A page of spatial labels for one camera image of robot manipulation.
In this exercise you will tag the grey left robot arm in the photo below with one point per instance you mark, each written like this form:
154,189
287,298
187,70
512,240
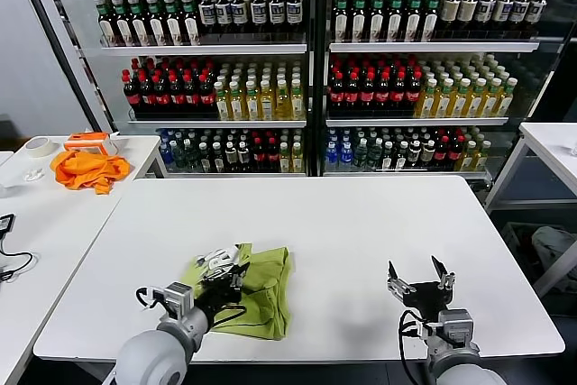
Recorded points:
153,358

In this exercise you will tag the beige masking tape roll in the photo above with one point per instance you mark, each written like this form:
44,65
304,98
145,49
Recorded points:
43,153

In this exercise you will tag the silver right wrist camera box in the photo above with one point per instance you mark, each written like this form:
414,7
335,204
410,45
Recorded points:
455,324

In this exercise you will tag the grey fabric bag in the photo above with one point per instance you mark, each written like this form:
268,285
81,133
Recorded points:
552,245

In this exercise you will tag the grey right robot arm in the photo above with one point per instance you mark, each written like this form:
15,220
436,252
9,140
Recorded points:
455,367

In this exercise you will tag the white side table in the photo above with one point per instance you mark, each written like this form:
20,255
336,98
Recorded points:
67,222

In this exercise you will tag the crumpled white paper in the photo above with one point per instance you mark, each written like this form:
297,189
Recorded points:
35,174

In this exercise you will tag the green tinted water bottle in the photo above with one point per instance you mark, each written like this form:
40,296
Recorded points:
374,155
181,156
360,155

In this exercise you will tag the orange white box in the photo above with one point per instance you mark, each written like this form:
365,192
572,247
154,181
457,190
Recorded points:
85,143

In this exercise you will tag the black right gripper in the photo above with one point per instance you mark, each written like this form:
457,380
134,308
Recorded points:
428,297

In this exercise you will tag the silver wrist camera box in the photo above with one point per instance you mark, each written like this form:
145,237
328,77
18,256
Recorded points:
176,297
455,324

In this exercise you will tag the small dark white-label bottle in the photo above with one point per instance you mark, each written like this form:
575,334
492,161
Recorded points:
205,157
428,153
231,156
415,153
218,157
388,157
402,157
244,156

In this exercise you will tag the white beverage display shelf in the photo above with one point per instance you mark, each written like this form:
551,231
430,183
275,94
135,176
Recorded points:
203,49
428,47

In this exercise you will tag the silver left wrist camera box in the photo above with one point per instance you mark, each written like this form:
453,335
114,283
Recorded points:
176,297

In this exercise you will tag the crumpled orange cloth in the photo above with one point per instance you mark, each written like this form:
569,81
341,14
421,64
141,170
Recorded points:
90,171

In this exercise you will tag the blue label water bottle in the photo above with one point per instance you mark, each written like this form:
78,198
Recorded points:
166,155
346,155
332,155

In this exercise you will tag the light green t-shirt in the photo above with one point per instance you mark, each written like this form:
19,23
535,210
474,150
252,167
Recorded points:
266,286

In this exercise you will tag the black power adapter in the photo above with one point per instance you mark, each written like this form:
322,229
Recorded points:
6,222

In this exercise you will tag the small yellow drink bottle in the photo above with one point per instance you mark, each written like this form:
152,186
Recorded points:
483,157
297,159
285,159
469,157

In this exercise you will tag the white metal leg table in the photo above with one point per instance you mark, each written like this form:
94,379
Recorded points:
550,141

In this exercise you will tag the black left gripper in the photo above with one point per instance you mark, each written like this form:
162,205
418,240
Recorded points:
216,297

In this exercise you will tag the white cap blue label bottle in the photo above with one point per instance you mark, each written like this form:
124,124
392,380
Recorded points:
486,13
520,13
277,11
224,12
259,11
207,13
294,11
240,11
537,13
504,13

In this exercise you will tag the beige label dark bottle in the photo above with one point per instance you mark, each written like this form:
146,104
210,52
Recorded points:
451,13
469,13

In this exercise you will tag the green cap dark tea bottle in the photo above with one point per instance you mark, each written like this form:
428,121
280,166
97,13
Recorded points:
396,20
139,26
156,26
123,26
377,20
108,26
191,26
359,20
432,20
173,26
414,20
341,20

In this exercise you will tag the small red cap cola bottle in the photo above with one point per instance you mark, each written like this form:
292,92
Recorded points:
442,153
455,153
259,155
273,155

